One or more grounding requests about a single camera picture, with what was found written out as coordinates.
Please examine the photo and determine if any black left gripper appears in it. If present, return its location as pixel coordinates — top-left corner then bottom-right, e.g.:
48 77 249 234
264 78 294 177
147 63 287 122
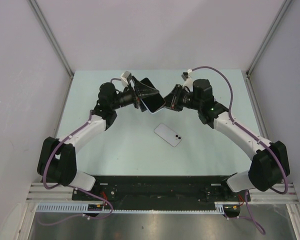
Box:
110 76 159 112

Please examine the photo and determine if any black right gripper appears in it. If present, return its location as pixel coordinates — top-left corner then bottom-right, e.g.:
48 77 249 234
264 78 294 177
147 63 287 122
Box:
158 84 202 112

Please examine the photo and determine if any light blue phone case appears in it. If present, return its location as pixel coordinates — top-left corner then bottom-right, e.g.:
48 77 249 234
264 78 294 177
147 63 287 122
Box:
139 77 166 115

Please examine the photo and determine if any lilac smartphone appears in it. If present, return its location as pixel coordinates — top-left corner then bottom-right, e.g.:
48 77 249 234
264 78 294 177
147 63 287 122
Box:
154 123 182 147

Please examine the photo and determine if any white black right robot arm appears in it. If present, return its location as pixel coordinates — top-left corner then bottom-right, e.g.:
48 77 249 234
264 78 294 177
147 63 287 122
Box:
164 79 290 201

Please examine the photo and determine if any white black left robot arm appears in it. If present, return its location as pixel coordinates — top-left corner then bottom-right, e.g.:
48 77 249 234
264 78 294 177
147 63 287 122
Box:
37 76 159 200

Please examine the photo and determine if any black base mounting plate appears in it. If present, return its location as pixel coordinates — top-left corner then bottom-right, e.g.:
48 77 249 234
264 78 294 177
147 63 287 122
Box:
72 174 252 202

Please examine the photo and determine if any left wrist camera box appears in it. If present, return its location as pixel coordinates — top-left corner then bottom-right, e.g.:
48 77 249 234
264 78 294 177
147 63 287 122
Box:
120 71 132 87

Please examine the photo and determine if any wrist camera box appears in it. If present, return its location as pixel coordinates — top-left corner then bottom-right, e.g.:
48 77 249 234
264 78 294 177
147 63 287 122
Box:
181 69 193 88
120 71 132 87

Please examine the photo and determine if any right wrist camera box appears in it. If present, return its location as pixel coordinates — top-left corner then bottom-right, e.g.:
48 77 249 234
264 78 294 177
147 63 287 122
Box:
181 69 193 88

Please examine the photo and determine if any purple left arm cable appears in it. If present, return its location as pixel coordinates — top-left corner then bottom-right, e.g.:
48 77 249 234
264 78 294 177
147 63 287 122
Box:
37 77 123 227

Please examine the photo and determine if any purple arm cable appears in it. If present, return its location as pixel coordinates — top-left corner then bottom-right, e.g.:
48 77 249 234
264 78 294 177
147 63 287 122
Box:
37 77 123 227
189 66 290 236

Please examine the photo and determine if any left aluminium corner post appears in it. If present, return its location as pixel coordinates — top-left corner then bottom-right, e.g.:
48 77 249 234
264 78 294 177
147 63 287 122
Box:
27 0 74 80

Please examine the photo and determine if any aluminium corner post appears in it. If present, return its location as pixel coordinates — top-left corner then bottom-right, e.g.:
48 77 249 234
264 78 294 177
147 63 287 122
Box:
245 0 294 78
27 0 74 80

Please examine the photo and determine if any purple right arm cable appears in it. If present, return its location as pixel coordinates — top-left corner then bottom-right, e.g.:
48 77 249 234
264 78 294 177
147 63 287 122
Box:
189 66 290 236

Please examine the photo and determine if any white slotted cable duct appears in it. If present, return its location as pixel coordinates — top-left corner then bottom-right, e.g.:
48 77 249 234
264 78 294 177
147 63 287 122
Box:
36 203 225 215

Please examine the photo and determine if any aluminium front rail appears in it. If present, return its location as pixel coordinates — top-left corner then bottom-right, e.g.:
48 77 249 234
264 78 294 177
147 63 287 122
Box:
26 183 299 204

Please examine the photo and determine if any right aluminium corner post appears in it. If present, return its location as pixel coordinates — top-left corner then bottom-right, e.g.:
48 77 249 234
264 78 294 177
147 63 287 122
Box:
245 0 294 78

